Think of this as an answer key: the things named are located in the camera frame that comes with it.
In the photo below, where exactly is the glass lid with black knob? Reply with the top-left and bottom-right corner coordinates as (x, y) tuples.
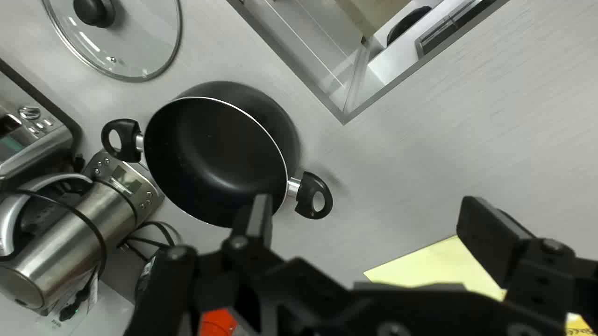
(42, 0), (186, 82)

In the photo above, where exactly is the yellow cloth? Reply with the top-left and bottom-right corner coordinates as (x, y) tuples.
(363, 233), (598, 336)

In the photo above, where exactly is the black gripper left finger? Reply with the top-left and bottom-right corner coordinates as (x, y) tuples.
(231, 192), (277, 250)

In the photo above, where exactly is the silver toaster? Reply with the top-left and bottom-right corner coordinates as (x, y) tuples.
(0, 57), (85, 182)

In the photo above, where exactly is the stainless steel sink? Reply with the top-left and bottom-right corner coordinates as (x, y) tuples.
(227, 0), (511, 126)

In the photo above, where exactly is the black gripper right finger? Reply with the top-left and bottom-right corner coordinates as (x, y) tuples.
(457, 194), (539, 291)

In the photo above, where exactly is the black pot with loop handles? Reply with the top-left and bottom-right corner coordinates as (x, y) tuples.
(100, 80), (335, 229)

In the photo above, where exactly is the stainless steel electric kettle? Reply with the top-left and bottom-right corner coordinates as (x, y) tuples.
(0, 149), (167, 315)

